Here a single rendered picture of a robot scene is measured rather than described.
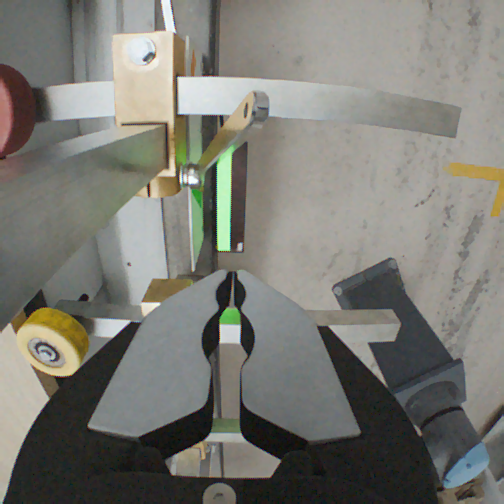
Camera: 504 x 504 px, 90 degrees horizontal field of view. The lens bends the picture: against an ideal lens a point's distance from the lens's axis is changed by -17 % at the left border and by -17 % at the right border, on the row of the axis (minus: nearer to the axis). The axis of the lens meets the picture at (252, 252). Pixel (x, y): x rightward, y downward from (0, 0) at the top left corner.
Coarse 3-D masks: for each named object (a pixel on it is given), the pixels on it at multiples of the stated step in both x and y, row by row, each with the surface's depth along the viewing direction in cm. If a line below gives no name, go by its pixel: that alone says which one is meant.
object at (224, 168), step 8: (224, 160) 40; (224, 168) 41; (224, 176) 41; (224, 184) 42; (224, 192) 42; (224, 200) 43; (224, 208) 44; (224, 216) 44; (224, 224) 45; (224, 232) 45; (224, 240) 46; (224, 248) 47
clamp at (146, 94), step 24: (120, 48) 20; (168, 48) 20; (120, 72) 20; (144, 72) 21; (168, 72) 21; (120, 96) 21; (144, 96) 21; (168, 96) 22; (120, 120) 22; (144, 120) 22; (168, 120) 22; (168, 144) 23; (168, 168) 24; (144, 192) 25; (168, 192) 26
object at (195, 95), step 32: (64, 96) 22; (96, 96) 22; (192, 96) 22; (224, 96) 23; (288, 96) 23; (320, 96) 23; (352, 96) 23; (384, 96) 23; (416, 128) 24; (448, 128) 24
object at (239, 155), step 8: (240, 152) 40; (232, 160) 40; (240, 160) 40; (232, 168) 41; (240, 168) 41; (232, 176) 41; (240, 176) 41; (232, 184) 42; (240, 184) 42; (232, 192) 42; (240, 192) 43; (232, 200) 43; (240, 200) 43; (232, 208) 44; (240, 208) 44; (232, 216) 44; (240, 216) 44; (232, 224) 45; (240, 224) 45; (232, 232) 45; (240, 232) 45; (232, 240) 46; (240, 240) 46; (232, 248) 47; (240, 248) 47
